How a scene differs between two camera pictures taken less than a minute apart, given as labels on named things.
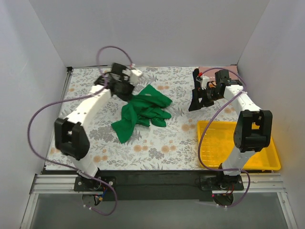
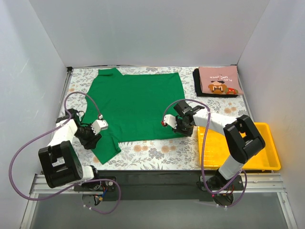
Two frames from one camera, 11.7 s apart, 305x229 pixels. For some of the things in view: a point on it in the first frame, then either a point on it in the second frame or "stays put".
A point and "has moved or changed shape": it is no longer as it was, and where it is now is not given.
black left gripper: x=124 y=90 → x=92 y=140
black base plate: x=157 y=185 stays put
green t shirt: x=147 y=106 has moved or changed shape
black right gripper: x=198 y=94 → x=177 y=126
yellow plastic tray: x=218 y=145 stays put
